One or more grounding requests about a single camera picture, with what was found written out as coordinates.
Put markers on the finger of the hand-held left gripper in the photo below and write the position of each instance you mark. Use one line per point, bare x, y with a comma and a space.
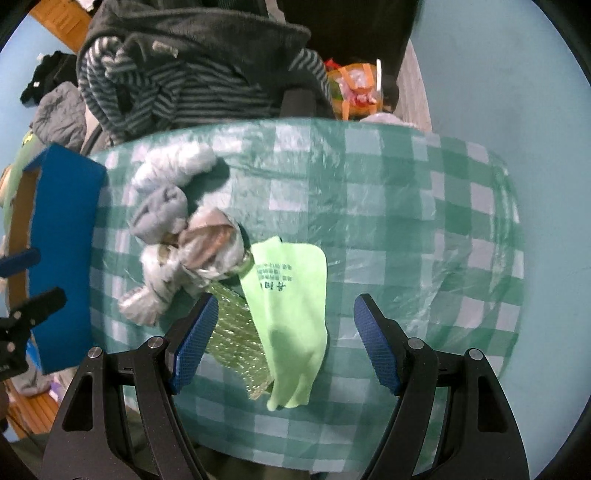
41, 302
18, 263

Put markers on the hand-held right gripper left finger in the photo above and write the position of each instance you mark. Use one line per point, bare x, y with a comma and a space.
194, 341

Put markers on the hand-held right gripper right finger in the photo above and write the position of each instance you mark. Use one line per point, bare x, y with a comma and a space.
376, 341

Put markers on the green bubble wrap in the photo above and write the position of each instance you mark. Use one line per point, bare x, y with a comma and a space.
235, 341

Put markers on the blue cardboard box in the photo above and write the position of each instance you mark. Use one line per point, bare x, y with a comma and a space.
64, 230

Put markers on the grey-white plastic wrapper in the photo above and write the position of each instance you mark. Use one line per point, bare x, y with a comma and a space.
152, 281

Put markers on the printed plastic bag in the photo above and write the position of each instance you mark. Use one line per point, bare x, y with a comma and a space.
212, 244

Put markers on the grey sock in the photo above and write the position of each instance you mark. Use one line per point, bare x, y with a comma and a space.
157, 217

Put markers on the green cloth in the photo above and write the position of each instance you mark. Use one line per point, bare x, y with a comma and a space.
24, 152

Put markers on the green checked tablecloth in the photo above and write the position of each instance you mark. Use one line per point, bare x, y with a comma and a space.
392, 221

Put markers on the grey padded jacket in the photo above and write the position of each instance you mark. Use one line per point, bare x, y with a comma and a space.
57, 115

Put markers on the black garment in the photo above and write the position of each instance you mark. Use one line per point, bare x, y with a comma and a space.
51, 74

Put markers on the white cloth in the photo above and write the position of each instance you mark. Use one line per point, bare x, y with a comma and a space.
383, 118

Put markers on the wooden furniture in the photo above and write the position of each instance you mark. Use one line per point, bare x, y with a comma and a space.
55, 18

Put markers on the black office chair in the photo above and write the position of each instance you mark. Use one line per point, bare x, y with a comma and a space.
298, 104

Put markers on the striped white fabric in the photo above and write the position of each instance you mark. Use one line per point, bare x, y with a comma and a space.
413, 87

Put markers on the grey striped hoodie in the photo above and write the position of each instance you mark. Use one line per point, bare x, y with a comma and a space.
207, 78

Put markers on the orange plastic bag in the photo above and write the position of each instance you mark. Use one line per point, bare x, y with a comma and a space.
353, 76

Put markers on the dark curtain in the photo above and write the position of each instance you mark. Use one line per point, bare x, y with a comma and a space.
360, 32

